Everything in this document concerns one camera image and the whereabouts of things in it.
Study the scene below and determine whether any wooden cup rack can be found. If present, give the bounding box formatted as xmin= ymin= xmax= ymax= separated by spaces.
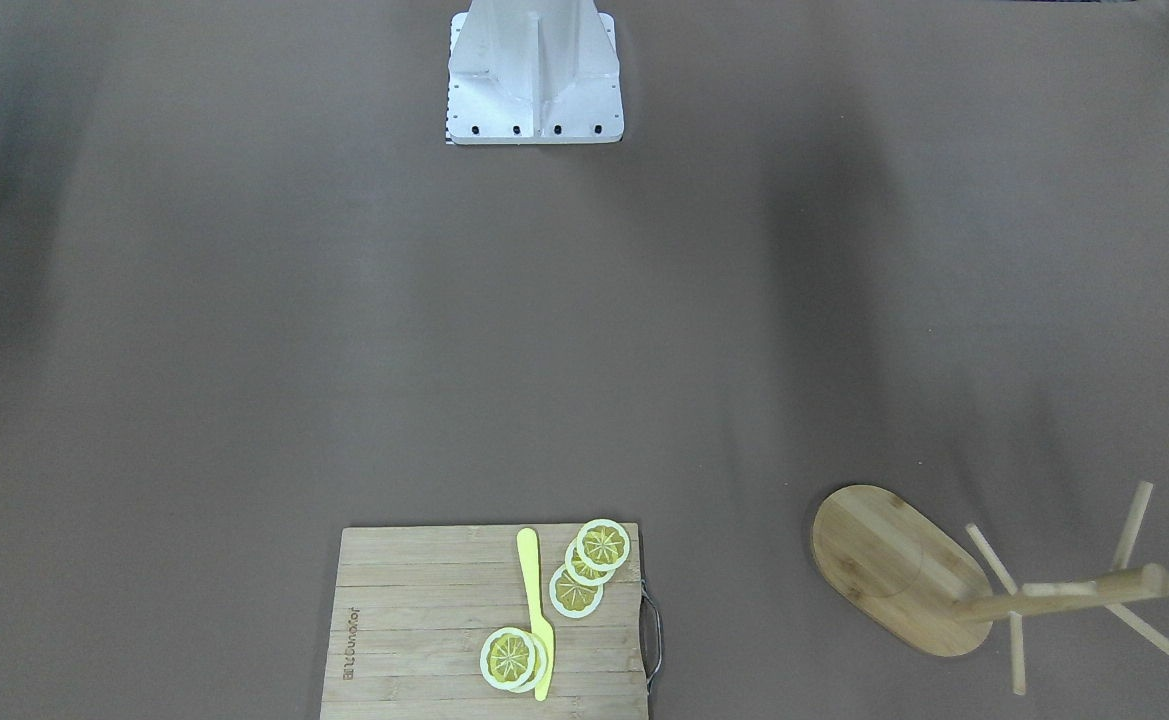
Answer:
xmin=811 ymin=480 xmax=1169 ymax=695

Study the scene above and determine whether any lemon slice middle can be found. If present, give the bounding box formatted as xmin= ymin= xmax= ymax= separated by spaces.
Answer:
xmin=563 ymin=541 xmax=616 ymax=587

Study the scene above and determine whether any yellow plastic knife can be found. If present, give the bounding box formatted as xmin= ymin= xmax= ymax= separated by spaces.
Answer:
xmin=516 ymin=527 xmax=556 ymax=702

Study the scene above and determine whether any lemon slice under front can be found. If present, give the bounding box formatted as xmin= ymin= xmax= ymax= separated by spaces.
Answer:
xmin=510 ymin=634 xmax=549 ymax=694

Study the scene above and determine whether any bamboo cutting board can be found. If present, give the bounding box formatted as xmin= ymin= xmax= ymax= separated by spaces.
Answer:
xmin=320 ymin=521 xmax=660 ymax=719

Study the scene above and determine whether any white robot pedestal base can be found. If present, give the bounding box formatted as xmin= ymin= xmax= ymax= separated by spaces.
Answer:
xmin=444 ymin=1 xmax=625 ymax=146

